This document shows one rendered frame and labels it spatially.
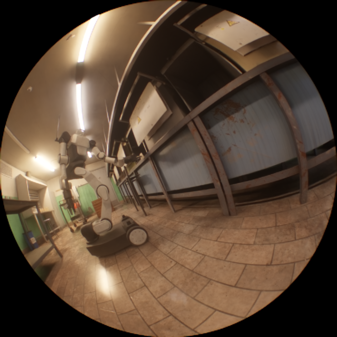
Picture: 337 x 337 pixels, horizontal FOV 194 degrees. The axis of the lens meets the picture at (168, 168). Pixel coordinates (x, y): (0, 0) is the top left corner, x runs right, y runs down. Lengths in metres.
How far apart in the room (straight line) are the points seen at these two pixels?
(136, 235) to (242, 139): 1.10
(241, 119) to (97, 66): 2.08
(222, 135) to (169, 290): 0.96
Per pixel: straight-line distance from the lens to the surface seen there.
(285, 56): 0.90
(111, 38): 1.98
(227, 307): 0.53
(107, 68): 2.12
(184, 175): 0.98
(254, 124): 0.69
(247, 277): 0.56
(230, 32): 0.82
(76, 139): 1.25
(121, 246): 1.05
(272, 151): 0.71
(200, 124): 0.72
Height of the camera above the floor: 0.53
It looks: 2 degrees up
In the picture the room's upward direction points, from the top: 24 degrees counter-clockwise
